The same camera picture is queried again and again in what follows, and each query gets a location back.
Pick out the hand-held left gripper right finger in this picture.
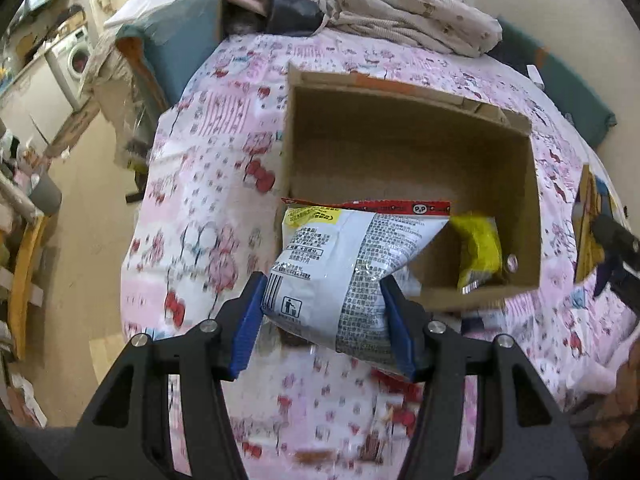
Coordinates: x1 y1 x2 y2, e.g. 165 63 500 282
379 275 591 480

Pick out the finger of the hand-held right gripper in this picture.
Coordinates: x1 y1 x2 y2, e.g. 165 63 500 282
592 214 640 311

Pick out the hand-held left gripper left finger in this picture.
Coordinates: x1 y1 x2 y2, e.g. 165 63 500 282
55 271 268 480

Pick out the yellow cartoon snack packet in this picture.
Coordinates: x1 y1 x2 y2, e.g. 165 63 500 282
574 164 613 283

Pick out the white snack bag red top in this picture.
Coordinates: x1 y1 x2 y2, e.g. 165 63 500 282
261 197 452 378

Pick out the cardboard box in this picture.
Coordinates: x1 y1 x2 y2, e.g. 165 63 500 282
274 62 543 311

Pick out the red snack packet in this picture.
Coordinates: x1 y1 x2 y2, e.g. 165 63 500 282
370 367 426 453

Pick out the plain yellow snack packet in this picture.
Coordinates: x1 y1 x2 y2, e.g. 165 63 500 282
450 212 503 293

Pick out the teal bed side panel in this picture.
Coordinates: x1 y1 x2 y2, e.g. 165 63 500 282
492 17 617 148

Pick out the pink printed blanket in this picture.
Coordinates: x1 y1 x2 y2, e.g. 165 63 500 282
120 30 640 480

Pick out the yellow wooden chair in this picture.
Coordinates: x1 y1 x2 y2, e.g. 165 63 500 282
7 212 51 361

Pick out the grey bin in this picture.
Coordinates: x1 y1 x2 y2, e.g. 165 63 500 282
30 172 62 216

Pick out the teal bed end panel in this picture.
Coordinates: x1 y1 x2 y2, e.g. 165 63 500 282
115 0 223 116

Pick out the white cabinet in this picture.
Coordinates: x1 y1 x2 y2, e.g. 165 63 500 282
0 57 83 136

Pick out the crumpled floral quilt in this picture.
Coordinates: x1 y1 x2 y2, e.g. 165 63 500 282
305 0 503 58

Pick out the white washing machine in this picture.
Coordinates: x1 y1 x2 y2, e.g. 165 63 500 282
45 25 96 111

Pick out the dark cloth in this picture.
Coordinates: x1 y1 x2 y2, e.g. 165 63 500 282
255 0 326 37

